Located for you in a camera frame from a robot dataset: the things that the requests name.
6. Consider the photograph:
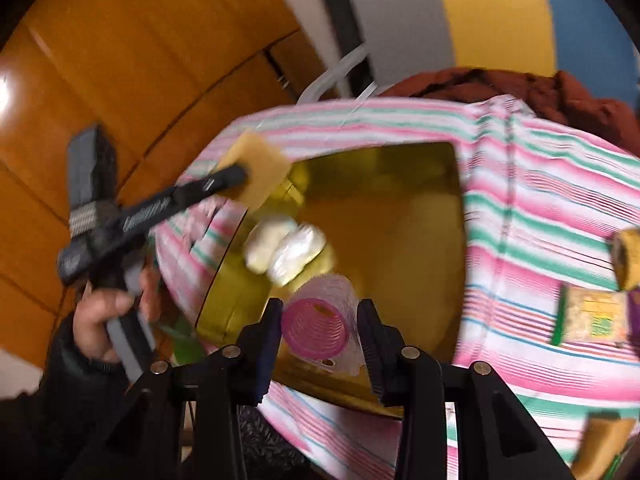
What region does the wooden cabinet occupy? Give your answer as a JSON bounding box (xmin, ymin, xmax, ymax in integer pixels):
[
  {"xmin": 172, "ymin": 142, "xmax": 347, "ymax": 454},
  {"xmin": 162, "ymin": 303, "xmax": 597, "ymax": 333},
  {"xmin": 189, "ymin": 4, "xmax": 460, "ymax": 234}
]
[{"xmin": 0, "ymin": 0, "xmax": 328, "ymax": 361}]

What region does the person's left hand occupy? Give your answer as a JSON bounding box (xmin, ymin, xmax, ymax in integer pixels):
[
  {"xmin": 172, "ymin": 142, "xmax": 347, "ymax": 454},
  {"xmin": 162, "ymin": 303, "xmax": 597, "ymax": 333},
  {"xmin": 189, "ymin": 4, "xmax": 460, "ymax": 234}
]
[{"xmin": 72, "ymin": 266, "xmax": 164, "ymax": 364}]

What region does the yellow rolled packet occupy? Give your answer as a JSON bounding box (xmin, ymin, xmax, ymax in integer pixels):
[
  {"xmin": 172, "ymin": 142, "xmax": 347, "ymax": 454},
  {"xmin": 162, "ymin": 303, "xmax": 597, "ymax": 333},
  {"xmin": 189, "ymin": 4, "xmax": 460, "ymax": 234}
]
[{"xmin": 612, "ymin": 226, "xmax": 640, "ymax": 292}]

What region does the white wrapped packet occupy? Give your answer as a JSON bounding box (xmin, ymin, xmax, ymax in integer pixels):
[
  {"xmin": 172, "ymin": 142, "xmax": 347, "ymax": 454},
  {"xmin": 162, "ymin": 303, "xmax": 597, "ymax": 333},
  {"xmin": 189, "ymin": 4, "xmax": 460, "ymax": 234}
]
[
  {"xmin": 267, "ymin": 224, "xmax": 328, "ymax": 287},
  {"xmin": 243, "ymin": 215, "xmax": 299, "ymax": 273}
]

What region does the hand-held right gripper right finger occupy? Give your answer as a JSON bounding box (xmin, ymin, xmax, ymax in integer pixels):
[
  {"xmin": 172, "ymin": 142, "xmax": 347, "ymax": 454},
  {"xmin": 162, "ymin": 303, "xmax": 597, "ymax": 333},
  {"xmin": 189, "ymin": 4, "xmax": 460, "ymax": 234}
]
[{"xmin": 357, "ymin": 299, "xmax": 576, "ymax": 480}]

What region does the yellow sponge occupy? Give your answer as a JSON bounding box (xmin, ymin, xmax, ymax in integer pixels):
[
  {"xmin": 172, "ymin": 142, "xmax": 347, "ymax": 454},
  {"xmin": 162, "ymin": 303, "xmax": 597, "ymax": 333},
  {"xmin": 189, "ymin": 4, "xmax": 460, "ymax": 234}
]
[{"xmin": 216, "ymin": 131, "xmax": 293, "ymax": 212}]

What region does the tan long packet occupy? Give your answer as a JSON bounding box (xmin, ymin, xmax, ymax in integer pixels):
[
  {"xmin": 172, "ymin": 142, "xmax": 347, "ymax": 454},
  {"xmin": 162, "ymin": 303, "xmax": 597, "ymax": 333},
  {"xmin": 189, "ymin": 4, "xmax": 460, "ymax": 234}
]
[{"xmin": 569, "ymin": 409, "xmax": 637, "ymax": 480}]

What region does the grey yellow blue chair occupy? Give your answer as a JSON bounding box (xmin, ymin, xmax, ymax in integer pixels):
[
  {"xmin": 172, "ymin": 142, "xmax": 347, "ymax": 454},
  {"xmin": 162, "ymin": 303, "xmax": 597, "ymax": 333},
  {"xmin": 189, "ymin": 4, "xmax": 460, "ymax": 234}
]
[{"xmin": 297, "ymin": 0, "xmax": 640, "ymax": 108}]

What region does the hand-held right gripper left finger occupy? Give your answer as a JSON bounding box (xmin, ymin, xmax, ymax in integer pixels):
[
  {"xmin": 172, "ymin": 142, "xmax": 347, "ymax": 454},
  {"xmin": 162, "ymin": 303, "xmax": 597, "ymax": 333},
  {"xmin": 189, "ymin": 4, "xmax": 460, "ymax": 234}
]
[{"xmin": 62, "ymin": 298, "xmax": 284, "ymax": 480}]

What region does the pink hair roller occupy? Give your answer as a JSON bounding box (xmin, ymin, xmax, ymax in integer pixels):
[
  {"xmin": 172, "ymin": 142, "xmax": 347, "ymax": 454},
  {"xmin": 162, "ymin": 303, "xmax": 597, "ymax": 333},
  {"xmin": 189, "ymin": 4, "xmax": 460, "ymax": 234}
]
[{"xmin": 280, "ymin": 274, "xmax": 371, "ymax": 377}]

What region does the brown garment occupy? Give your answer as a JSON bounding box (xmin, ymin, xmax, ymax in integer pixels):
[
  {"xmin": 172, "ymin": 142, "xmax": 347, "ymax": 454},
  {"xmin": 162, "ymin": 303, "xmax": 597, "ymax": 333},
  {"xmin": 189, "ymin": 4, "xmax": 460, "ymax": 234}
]
[{"xmin": 379, "ymin": 66, "xmax": 640, "ymax": 157}]

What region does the person's left forearm black sleeve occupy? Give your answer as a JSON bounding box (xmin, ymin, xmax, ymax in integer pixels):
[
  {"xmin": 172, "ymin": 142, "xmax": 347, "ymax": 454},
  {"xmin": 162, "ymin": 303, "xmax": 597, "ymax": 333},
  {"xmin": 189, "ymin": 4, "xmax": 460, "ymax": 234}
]
[{"xmin": 0, "ymin": 310, "xmax": 148, "ymax": 480}]

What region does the yellow green snack packet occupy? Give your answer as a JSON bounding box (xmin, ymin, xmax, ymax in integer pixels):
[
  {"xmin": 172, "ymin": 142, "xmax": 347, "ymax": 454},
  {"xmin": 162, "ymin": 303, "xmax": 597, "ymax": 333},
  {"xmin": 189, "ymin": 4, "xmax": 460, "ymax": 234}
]
[{"xmin": 549, "ymin": 284, "xmax": 632, "ymax": 349}]

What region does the pink green striped tablecloth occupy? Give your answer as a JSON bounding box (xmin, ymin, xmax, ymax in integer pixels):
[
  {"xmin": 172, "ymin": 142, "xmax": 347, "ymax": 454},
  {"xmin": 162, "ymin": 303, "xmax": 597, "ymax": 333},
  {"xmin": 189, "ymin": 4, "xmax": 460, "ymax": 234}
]
[{"xmin": 151, "ymin": 95, "xmax": 640, "ymax": 480}]

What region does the gold storage box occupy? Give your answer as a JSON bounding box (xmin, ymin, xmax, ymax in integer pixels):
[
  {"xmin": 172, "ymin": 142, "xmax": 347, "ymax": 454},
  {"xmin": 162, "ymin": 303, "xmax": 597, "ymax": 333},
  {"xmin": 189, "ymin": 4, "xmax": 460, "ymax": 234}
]
[{"xmin": 194, "ymin": 142, "xmax": 468, "ymax": 418}]

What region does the dark speckled fabric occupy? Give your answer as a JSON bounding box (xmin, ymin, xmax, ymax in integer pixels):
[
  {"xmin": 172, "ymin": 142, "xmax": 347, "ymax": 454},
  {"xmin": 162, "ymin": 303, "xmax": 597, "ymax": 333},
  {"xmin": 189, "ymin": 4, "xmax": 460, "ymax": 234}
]
[{"xmin": 237, "ymin": 404, "xmax": 307, "ymax": 480}]

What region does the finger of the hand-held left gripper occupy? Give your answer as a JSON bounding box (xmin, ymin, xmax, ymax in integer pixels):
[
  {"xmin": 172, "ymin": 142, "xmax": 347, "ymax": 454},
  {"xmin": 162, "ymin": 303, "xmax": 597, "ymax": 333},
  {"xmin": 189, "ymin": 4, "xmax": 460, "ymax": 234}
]
[{"xmin": 118, "ymin": 164, "xmax": 249, "ymax": 234}]

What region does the green plastic item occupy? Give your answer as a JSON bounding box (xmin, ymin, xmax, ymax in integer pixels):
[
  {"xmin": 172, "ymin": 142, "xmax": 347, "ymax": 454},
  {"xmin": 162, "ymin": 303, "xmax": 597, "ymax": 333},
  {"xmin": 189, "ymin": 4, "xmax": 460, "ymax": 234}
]
[{"xmin": 159, "ymin": 317, "xmax": 207, "ymax": 367}]

